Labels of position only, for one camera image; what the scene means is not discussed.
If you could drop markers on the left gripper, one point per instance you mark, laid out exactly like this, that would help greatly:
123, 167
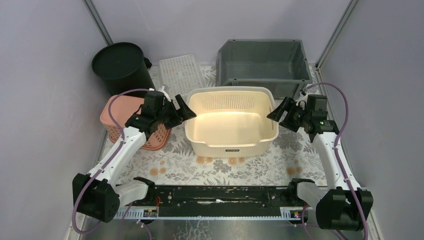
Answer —
173, 112

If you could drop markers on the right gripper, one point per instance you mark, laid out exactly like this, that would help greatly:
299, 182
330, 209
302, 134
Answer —
287, 105

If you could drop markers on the white perforated plastic basket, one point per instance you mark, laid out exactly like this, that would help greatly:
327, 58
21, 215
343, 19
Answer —
181, 74

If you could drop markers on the grey plastic crate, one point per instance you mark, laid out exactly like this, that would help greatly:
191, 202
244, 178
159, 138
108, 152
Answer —
281, 65

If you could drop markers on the cream plastic tub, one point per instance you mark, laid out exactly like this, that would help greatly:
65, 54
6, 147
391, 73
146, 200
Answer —
231, 121

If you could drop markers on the pink perforated basket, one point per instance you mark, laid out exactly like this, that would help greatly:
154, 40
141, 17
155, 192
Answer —
122, 109

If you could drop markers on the large black cylindrical container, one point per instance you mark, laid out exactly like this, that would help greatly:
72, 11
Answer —
122, 67

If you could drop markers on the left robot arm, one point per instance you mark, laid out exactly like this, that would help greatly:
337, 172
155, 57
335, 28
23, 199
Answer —
96, 193

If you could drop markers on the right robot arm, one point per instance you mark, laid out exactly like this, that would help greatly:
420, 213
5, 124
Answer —
344, 206

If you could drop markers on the black cloth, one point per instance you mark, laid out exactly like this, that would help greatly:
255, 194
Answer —
147, 63

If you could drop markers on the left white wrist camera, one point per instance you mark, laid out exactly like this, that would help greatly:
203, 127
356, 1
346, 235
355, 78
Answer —
162, 89

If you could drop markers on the black mounting base rail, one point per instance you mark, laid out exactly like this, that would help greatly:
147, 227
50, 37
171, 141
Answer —
218, 202

